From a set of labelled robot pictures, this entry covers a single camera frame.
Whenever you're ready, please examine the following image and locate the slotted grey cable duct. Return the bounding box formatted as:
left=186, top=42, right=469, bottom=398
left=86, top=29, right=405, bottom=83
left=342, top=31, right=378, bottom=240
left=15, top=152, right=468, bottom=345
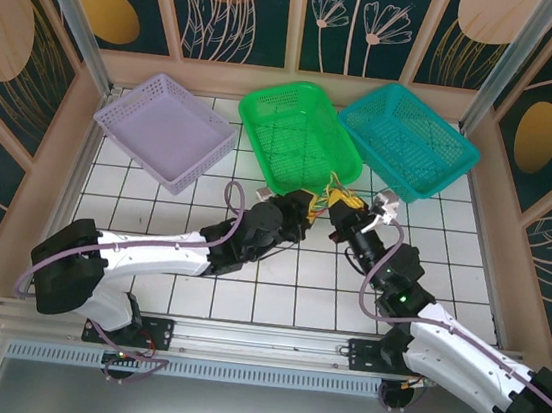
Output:
left=2, top=337, right=384, bottom=406

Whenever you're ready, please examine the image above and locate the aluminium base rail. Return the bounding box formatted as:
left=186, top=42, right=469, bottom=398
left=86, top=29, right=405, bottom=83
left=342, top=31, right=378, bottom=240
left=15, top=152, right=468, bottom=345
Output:
left=0, top=287, right=539, bottom=401

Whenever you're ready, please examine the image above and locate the yellow cable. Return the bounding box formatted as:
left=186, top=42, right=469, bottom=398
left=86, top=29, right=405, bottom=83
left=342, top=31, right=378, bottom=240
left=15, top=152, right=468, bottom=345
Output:
left=322, top=170, right=364, bottom=214

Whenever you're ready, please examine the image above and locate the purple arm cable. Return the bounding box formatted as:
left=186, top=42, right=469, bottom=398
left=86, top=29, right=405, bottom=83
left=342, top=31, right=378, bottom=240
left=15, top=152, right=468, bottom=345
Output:
left=345, top=216, right=552, bottom=413
left=7, top=155, right=251, bottom=397

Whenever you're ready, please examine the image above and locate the small controller board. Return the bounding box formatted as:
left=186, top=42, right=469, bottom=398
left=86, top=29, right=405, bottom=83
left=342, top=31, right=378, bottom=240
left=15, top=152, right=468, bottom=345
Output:
left=100, top=344, right=159, bottom=370
left=399, top=374, right=437, bottom=394

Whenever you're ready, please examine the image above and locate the aluminium corner post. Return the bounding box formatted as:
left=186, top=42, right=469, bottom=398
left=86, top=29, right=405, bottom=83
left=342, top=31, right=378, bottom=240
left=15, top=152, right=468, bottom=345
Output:
left=8, top=0, right=127, bottom=98

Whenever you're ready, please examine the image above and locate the green plastic basket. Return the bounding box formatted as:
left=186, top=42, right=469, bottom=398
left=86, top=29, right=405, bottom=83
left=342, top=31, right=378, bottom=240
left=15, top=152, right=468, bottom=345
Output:
left=226, top=71, right=373, bottom=209

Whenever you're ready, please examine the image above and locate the clear plastic tube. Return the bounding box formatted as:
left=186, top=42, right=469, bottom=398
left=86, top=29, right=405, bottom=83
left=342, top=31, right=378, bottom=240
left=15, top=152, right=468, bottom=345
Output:
left=458, top=0, right=552, bottom=146

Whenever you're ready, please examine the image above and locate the lilac plastic basket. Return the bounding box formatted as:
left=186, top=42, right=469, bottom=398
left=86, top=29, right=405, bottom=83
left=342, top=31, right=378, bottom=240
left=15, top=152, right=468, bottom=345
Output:
left=84, top=64, right=246, bottom=204

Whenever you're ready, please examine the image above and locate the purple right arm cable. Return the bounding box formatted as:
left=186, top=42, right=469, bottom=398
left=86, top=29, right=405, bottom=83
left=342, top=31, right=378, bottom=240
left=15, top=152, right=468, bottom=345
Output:
left=345, top=216, right=552, bottom=413

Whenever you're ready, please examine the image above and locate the teal plastic basket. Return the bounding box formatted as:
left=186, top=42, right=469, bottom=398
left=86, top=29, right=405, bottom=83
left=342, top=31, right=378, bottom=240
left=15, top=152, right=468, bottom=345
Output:
left=326, top=75, right=489, bottom=214

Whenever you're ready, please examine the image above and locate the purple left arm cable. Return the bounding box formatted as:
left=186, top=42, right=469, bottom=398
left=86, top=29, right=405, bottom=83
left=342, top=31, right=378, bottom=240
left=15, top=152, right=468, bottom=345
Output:
left=7, top=155, right=251, bottom=397

